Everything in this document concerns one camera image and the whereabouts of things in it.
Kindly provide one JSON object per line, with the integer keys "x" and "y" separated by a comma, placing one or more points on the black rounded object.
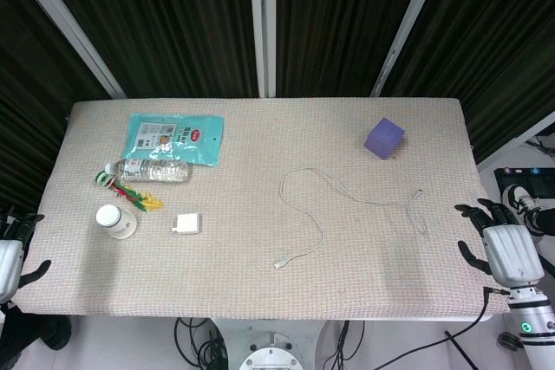
{"x": 47, "y": 333}

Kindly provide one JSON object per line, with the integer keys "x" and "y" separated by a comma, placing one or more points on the white frame post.
{"x": 407, "y": 23}
{"x": 69, "y": 23}
{"x": 263, "y": 19}

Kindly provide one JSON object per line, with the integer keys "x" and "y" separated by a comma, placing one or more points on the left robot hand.
{"x": 9, "y": 266}

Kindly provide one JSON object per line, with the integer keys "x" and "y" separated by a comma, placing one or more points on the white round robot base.
{"x": 271, "y": 357}

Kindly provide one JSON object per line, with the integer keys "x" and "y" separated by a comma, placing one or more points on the clear plastic water bottle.
{"x": 152, "y": 170}

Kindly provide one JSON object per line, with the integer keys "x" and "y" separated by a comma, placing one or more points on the purple cube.
{"x": 383, "y": 138}

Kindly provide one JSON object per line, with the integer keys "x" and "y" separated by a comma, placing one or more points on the beige woven table mat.
{"x": 260, "y": 292}

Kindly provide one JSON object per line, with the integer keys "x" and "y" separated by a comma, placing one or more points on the teal snack bag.
{"x": 173, "y": 136}

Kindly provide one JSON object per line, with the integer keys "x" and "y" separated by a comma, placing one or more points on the black floor rod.
{"x": 459, "y": 346}

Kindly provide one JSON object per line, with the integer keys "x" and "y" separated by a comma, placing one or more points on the white charger block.
{"x": 188, "y": 223}

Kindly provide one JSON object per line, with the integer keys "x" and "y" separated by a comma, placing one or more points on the colourful feather shuttlecock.
{"x": 139, "y": 202}

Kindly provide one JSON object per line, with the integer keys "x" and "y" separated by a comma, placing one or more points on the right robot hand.
{"x": 511, "y": 253}

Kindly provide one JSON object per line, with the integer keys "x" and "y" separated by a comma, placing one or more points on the black and white sneaker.
{"x": 522, "y": 203}

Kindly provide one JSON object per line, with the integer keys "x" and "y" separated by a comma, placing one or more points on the black pleated curtain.
{"x": 26, "y": 84}
{"x": 498, "y": 40}
{"x": 152, "y": 19}
{"x": 338, "y": 19}

